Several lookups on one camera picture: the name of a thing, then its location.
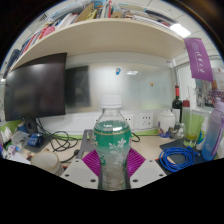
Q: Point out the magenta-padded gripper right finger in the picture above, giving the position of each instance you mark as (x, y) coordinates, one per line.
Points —
(135, 161)

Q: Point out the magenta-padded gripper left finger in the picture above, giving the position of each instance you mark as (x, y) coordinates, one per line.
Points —
(90, 163)

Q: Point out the clear green-labelled drink bottle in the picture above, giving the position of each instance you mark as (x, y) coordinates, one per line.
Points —
(112, 140)

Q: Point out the purple water bottle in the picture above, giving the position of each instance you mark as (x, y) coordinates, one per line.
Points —
(213, 133)

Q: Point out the grey metal stand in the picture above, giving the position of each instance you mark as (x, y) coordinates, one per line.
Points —
(87, 136)

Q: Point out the black desk mat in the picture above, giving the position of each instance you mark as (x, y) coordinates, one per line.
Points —
(173, 145)

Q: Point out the white paper cup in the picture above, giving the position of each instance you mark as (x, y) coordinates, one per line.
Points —
(46, 161)

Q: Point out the white ceramic jar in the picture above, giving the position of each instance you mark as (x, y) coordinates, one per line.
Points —
(166, 121)

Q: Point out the green bottle with red cap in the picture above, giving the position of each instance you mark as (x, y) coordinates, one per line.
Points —
(187, 126)

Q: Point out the dark wine bottle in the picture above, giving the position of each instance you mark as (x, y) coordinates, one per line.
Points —
(177, 106)

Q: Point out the white plastic bottle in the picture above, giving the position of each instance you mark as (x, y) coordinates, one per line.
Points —
(201, 135)

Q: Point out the black computer monitor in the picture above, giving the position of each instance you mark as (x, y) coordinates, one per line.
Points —
(36, 86)

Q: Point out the photo collage poster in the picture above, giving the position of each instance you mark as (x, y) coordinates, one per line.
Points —
(213, 93)

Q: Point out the purple hanging banner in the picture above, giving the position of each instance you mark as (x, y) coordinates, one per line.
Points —
(198, 60)

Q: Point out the beige shelf with books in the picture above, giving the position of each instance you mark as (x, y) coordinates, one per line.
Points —
(110, 36)

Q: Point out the ceiling lights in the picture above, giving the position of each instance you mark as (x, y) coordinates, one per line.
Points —
(180, 30)

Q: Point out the white wall socket panel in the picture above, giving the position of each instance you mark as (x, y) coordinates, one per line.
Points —
(146, 120)

